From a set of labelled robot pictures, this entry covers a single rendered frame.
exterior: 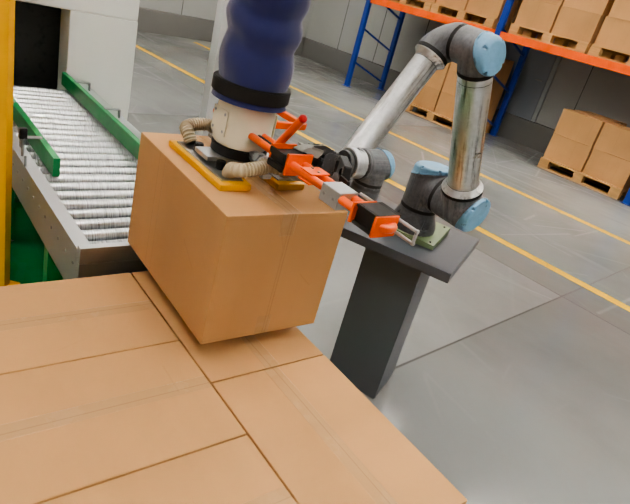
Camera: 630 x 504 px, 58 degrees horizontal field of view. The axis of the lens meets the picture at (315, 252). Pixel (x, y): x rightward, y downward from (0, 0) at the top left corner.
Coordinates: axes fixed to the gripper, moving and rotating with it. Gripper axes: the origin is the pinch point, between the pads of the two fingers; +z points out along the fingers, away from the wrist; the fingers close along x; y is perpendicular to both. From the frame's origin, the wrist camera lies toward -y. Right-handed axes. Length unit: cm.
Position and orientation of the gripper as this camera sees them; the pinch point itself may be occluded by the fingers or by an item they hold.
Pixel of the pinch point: (295, 163)
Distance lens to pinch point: 151.0
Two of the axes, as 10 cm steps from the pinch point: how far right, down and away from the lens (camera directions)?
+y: -5.8, -4.7, 6.6
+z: -7.7, 0.7, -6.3
